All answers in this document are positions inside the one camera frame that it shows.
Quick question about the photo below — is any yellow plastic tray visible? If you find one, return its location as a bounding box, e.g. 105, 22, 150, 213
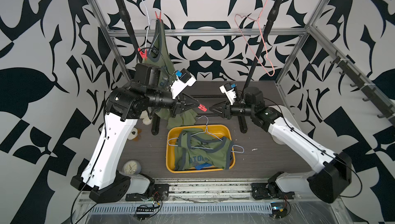
166, 143, 236, 173

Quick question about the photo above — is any white wire hanger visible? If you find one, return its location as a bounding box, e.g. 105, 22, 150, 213
141, 0, 152, 50

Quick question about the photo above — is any white plush toy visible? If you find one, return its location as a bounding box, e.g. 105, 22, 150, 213
139, 110, 153, 126

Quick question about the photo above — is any black wall hook rail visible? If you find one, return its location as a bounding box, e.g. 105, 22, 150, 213
331, 50, 395, 126

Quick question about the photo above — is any white plastic bin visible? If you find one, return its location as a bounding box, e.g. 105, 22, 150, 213
271, 105, 300, 145

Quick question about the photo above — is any brown white plush piece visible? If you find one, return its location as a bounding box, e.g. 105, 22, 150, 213
128, 127, 142, 141

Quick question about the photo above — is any green tank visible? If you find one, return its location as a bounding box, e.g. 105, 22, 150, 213
174, 134, 234, 171
144, 19, 197, 130

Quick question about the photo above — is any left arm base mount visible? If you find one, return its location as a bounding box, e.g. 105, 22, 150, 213
125, 174, 170, 202

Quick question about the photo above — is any blue wire hanger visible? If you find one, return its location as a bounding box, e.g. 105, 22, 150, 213
167, 115, 232, 147

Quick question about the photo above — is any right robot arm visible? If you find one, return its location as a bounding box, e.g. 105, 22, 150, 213
210, 84, 352, 203

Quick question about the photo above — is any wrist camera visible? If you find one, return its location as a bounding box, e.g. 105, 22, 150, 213
220, 83, 239, 105
170, 69, 196, 99

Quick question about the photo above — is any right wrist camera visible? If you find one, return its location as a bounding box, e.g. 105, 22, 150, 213
220, 83, 239, 105

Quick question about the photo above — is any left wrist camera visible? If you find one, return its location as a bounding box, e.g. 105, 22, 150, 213
170, 69, 196, 99

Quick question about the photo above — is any blue tank top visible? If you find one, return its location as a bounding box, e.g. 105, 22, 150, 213
195, 163, 212, 170

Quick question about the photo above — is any small circuit board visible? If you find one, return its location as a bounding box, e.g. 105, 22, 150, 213
134, 202, 163, 221
270, 201, 292, 219

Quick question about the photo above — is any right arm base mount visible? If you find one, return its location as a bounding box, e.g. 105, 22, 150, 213
251, 171, 295, 200

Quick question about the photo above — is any pink wire hanger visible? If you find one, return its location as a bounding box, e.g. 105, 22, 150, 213
234, 0, 275, 77

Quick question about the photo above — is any small round clock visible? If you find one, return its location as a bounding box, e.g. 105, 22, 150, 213
122, 160, 142, 175

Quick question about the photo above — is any small circuit board right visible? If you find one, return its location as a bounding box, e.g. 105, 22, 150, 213
270, 201, 292, 219

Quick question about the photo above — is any red clothespin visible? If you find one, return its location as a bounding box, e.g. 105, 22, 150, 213
198, 104, 207, 112
155, 12, 161, 20
138, 48, 148, 60

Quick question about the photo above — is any small circuit board left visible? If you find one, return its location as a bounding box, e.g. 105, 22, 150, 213
134, 202, 163, 221

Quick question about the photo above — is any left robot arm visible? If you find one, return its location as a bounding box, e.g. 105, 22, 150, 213
71, 63, 200, 204

